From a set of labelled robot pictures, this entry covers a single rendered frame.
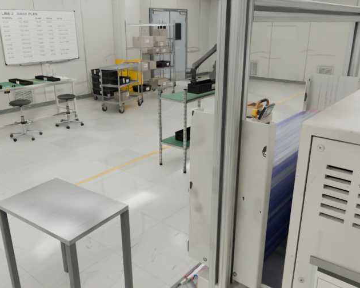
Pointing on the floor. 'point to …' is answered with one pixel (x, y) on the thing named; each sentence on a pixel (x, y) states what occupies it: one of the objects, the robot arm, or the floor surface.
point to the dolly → (108, 92)
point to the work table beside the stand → (64, 222)
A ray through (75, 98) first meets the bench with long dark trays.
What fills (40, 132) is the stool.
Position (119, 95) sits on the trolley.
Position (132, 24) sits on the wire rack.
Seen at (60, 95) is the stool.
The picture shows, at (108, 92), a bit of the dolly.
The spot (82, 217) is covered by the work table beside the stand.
